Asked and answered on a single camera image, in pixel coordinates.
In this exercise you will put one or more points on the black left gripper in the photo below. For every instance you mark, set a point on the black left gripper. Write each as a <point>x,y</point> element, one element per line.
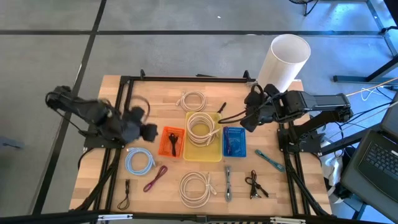
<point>133,130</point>

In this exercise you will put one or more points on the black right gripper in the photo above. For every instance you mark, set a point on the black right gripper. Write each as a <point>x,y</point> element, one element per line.
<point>264,112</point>

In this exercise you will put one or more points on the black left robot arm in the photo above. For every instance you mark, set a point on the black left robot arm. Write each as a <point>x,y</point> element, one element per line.
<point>93,110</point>

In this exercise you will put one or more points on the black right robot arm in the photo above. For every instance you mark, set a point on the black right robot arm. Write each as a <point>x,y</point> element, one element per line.
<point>323,101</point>

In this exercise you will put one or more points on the orange plastic basket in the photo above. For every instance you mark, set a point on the orange plastic basket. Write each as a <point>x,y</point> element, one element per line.
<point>164,146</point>

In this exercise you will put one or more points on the blue plastic basket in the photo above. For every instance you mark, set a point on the blue plastic basket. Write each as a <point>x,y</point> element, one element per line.
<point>239,143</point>

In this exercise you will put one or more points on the black pen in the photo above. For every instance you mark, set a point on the black pen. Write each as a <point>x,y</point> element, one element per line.
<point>222,107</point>

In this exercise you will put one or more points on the yellow translucent plastic bin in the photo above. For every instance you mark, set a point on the yellow translucent plastic bin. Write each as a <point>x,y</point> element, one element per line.
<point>202,154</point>

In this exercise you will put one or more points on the white plastic bag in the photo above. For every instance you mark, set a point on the white plastic bag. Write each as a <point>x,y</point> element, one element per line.
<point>329,165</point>

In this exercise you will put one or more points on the black metal stand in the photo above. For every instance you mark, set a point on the black metal stand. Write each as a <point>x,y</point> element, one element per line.
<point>351,78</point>

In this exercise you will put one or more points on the black chair base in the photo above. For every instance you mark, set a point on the black chair base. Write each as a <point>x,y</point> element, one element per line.
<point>308,7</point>

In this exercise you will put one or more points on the grey laptop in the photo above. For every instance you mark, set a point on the grey laptop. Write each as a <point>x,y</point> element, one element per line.
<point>379,158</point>

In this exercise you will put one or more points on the grey floor object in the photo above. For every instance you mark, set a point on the grey floor object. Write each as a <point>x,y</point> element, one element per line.
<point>11,143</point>

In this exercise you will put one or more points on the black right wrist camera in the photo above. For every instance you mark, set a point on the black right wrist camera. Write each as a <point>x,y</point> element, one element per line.
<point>253,95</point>

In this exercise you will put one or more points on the black rail with silver brackets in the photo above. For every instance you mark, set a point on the black rail with silver brackets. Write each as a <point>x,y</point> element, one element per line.
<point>199,218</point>

